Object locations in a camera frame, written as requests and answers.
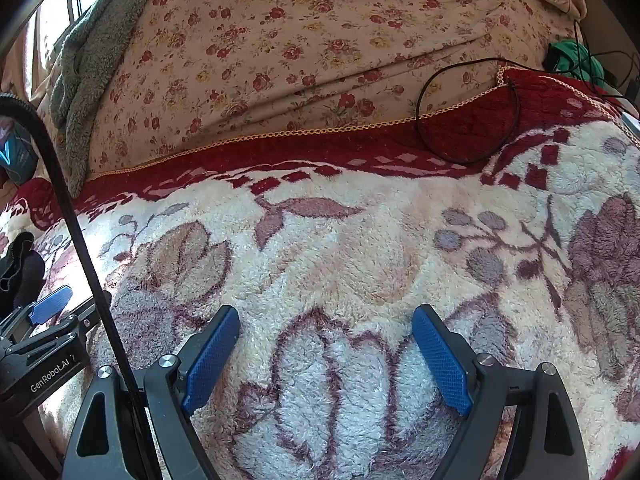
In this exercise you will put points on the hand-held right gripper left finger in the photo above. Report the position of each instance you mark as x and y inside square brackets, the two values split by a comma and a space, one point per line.
[210, 360]

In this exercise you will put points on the black pants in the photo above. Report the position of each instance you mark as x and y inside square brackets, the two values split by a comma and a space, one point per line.
[17, 270]

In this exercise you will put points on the red and white plush blanket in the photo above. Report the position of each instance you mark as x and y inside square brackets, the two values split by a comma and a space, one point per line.
[350, 240]

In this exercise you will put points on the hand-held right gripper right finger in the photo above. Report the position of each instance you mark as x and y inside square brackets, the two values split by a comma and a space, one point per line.
[442, 365]

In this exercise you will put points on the floral bed sheet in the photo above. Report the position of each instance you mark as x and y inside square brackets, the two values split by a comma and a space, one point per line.
[310, 45]

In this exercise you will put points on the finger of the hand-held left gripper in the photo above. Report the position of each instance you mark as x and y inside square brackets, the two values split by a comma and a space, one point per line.
[80, 317]
[47, 305]

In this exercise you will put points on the green cloth item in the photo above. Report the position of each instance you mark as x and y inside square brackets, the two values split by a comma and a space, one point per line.
[567, 62]

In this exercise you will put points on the grey fleece blanket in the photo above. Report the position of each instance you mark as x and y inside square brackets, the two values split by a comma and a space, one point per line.
[85, 75]

